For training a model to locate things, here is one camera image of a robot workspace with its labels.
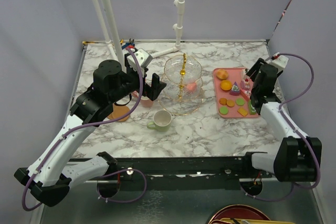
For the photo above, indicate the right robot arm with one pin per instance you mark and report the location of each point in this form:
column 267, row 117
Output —
column 292, row 138

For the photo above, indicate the aluminium rail base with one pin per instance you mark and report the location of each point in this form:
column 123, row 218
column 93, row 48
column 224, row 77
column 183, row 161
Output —
column 183, row 171

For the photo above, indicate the toy green cake slice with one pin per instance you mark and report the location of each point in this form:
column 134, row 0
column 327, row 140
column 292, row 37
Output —
column 251, row 109

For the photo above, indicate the toy green macaron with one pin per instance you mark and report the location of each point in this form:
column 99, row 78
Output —
column 223, row 110
column 240, row 101

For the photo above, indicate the toy green macaron upper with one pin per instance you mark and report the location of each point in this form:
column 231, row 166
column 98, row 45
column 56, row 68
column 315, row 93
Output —
column 240, row 101

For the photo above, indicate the toy purple cake slice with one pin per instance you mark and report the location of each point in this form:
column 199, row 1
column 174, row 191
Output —
column 235, row 90

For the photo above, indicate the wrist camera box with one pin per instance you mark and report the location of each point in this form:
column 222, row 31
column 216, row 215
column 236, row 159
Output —
column 143, row 58
column 280, row 62

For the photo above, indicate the toy green macaron lower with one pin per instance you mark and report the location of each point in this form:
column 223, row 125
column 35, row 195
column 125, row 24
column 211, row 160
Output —
column 223, row 110

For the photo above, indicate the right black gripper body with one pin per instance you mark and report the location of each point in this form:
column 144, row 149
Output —
column 253, row 72

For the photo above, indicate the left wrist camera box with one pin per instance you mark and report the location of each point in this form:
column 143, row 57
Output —
column 143, row 58

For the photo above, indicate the red round tray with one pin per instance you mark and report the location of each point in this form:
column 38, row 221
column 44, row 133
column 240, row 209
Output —
column 239, row 211

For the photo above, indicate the blue-handled pliers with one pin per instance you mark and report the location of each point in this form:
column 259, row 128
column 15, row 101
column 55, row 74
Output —
column 125, row 44

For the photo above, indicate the cork coaster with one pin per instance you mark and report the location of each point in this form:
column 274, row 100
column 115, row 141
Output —
column 118, row 111

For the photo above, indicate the green mug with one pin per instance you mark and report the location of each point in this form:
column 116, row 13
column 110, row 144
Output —
column 161, row 121

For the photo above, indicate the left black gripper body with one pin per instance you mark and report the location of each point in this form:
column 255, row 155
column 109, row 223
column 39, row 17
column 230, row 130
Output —
column 148, row 90

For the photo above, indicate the toy pink swirl roll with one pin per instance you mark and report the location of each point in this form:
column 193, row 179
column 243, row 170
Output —
column 192, row 87

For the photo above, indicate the toy brown chip cookie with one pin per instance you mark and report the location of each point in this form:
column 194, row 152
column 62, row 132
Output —
column 223, row 101

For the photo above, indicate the yellow-handled tool at wall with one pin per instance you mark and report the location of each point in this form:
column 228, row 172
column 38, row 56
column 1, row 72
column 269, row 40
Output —
column 92, row 42

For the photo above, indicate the white pvc pipe frame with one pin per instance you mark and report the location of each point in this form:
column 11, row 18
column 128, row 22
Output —
column 142, row 19

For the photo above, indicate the toy bread bun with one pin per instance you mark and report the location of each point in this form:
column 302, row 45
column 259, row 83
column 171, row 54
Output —
column 222, row 74

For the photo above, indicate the toy orange egg tart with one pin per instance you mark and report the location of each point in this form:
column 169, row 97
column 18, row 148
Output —
column 226, row 85

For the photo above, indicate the toy yellow cracker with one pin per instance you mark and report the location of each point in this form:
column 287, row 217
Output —
column 242, row 111

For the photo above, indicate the three-tier glass dessert stand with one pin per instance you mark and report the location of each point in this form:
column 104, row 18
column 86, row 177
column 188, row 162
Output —
column 179, row 71

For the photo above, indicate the toy orange round cookie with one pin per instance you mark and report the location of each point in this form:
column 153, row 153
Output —
column 230, row 103

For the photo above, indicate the pink mug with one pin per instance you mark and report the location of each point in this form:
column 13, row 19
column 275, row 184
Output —
column 145, row 101

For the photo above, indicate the pink serving tray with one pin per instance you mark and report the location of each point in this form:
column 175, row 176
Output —
column 235, row 75

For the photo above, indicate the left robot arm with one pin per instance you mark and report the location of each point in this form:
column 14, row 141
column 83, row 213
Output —
column 48, row 179

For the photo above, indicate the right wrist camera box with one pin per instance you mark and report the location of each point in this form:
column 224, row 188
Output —
column 280, row 62

